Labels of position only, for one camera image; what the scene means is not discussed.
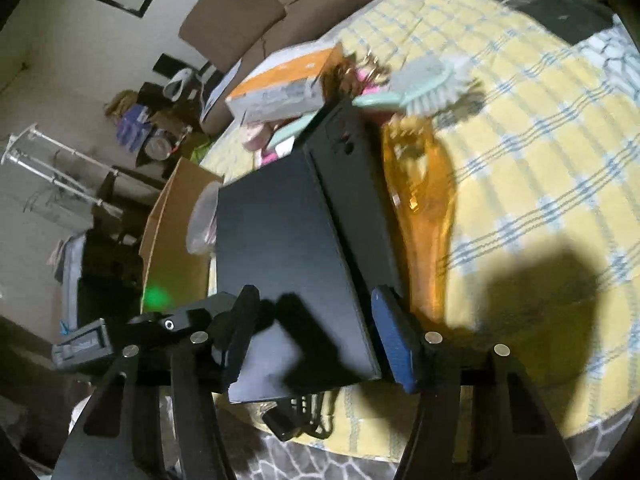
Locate black box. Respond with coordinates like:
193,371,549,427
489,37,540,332
216,100,408,404

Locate amber plastic scalp massager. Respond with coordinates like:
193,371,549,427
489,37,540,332
381,115,457,325

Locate brown cardboard box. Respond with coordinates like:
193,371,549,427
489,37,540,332
139,158,221,313

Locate yellow plaid tablecloth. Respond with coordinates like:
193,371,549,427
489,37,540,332
199,0,640,461

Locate orange and white box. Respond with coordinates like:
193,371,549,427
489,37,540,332
226,40,345,124

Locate brown sofa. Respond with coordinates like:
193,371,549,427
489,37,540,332
178,0,436,137

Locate mint green scrub brush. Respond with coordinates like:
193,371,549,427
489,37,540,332
264,54,474,154

